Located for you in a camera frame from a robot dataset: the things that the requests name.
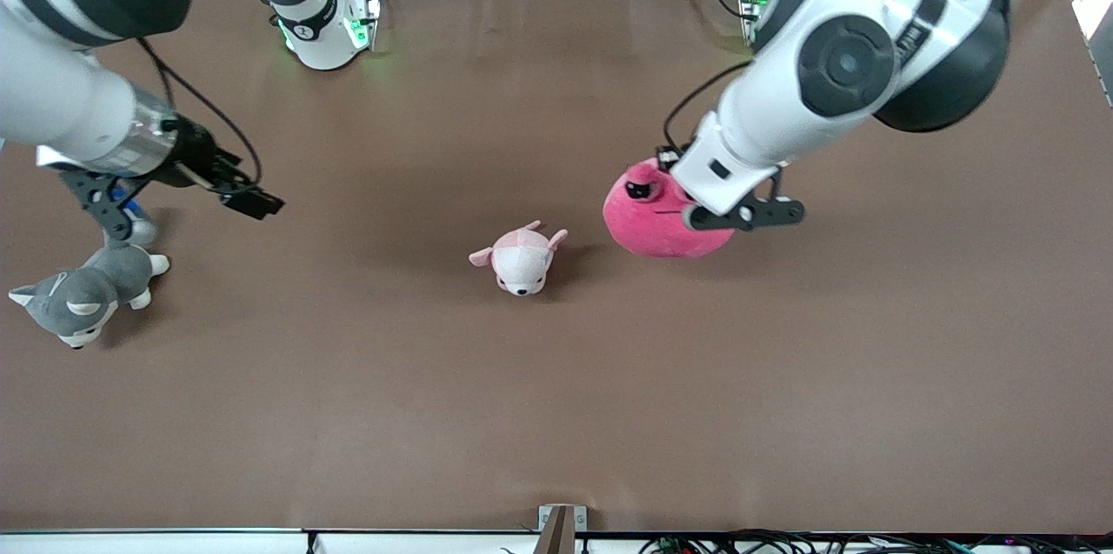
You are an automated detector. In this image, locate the metal table edge bracket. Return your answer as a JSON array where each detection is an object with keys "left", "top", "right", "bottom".
[{"left": 537, "top": 504, "right": 588, "bottom": 554}]

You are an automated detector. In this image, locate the white pink plush puppy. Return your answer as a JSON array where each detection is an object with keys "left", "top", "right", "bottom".
[{"left": 469, "top": 221, "right": 570, "bottom": 297}]

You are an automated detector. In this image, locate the grey white plush husky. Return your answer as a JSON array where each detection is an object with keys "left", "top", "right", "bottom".
[{"left": 8, "top": 228, "right": 171, "bottom": 350}]

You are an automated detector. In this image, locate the white table edge rail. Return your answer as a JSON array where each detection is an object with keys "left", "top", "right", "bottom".
[{"left": 0, "top": 528, "right": 540, "bottom": 554}]

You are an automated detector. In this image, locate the tangled cable bundle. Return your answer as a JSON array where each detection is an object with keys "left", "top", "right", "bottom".
[{"left": 639, "top": 528, "right": 1113, "bottom": 554}]

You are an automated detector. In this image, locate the white side panel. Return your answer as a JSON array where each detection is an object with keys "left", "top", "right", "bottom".
[{"left": 1071, "top": 0, "right": 1113, "bottom": 107}]

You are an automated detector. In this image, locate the pink round plush toy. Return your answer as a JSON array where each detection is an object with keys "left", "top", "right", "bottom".
[{"left": 603, "top": 157, "right": 736, "bottom": 259}]

